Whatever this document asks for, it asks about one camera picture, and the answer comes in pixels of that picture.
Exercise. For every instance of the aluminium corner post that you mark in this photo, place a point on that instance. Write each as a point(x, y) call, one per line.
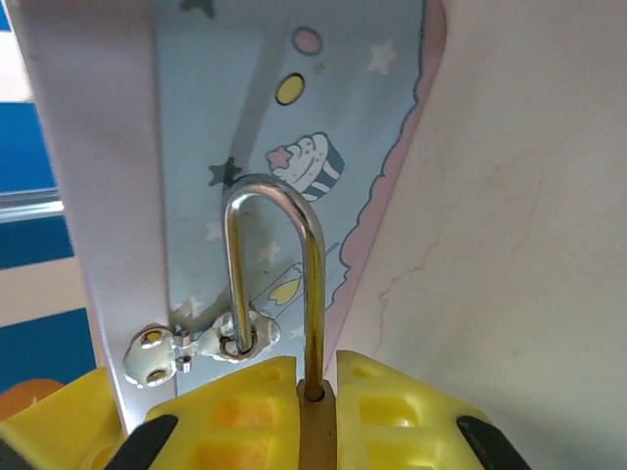
point(29, 205)

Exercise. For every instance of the cartoon print tin box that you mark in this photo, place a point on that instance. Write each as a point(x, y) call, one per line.
point(206, 122)

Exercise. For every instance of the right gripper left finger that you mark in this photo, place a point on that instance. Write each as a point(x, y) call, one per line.
point(230, 421)

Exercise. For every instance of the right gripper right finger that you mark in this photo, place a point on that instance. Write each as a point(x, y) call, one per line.
point(406, 421)

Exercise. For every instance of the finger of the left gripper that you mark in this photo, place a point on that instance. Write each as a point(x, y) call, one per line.
point(54, 431)

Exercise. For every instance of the small brass padlock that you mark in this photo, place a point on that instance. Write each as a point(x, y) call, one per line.
point(313, 294)

